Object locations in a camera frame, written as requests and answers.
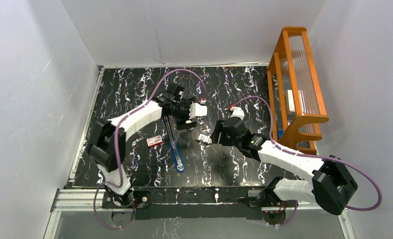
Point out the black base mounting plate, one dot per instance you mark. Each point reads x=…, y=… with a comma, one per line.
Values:
x=248, y=202

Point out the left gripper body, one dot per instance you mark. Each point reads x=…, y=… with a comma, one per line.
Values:
x=186, y=119

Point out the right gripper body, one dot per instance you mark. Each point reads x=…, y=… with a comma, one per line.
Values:
x=224, y=138

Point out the silver staple strips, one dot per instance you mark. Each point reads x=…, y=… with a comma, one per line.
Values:
x=204, y=139

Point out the aluminium frame rail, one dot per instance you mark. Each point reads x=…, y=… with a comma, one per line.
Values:
x=77, y=214

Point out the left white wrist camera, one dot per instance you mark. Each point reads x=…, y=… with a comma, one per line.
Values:
x=197, y=110

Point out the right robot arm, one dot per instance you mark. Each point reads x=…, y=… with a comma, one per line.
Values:
x=328, y=184

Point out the orange wooden rack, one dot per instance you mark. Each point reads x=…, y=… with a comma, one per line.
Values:
x=294, y=92

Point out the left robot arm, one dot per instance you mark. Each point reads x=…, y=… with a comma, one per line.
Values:
x=107, y=143

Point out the red white staple box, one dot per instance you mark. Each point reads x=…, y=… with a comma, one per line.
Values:
x=154, y=141

